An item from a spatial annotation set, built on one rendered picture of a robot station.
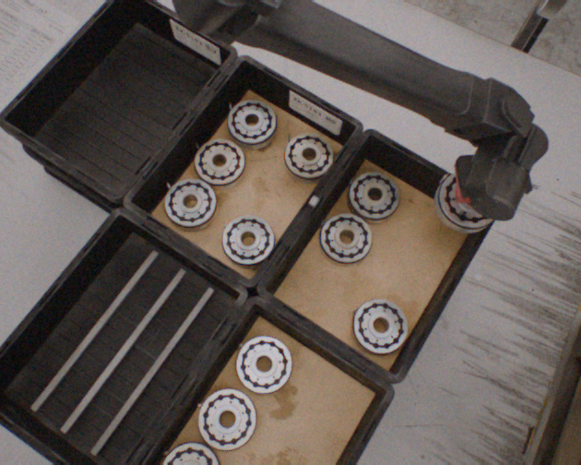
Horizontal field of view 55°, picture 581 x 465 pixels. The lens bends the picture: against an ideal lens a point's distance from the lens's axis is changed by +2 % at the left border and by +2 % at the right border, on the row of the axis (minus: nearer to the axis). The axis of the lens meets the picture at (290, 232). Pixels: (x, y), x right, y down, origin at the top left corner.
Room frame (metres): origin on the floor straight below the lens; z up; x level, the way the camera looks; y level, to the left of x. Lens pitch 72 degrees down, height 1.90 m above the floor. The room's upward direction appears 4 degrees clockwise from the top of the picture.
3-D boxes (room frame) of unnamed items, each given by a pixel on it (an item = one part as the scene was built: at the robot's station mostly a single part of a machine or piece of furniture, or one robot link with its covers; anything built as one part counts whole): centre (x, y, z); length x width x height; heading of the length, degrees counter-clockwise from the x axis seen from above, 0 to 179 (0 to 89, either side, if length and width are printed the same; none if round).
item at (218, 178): (0.48, 0.16, 0.86); 0.10 x 0.10 x 0.01
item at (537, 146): (0.36, -0.29, 1.23); 0.07 x 0.06 x 0.07; 156
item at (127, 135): (0.59, 0.36, 0.87); 0.40 x 0.30 x 0.11; 151
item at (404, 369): (0.30, -0.17, 0.92); 0.40 x 0.30 x 0.02; 151
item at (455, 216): (0.36, -0.29, 1.04); 0.10 x 0.10 x 0.01
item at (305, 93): (0.45, 0.09, 0.92); 0.40 x 0.30 x 0.02; 151
